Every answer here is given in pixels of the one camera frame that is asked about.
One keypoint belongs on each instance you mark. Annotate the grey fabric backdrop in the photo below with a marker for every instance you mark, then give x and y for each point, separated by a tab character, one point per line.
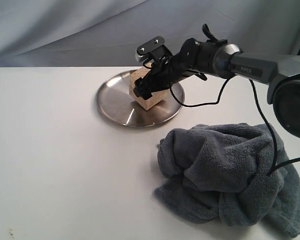
100	33

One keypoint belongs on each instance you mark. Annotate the wrist camera with black bracket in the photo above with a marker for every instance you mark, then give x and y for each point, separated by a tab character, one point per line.
153	50

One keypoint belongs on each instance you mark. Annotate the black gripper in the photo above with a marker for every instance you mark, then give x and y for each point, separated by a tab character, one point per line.
193	57

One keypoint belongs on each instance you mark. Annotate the grey fluffy towel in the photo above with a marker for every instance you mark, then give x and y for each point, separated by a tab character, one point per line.
221	172

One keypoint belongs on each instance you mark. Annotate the round stainless steel plate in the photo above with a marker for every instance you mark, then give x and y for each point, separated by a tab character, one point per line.
115	104

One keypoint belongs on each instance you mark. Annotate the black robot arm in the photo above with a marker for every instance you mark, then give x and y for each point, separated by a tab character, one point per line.
281	73

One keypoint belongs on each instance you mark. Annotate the wooden cube block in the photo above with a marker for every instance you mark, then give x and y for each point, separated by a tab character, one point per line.
156	96

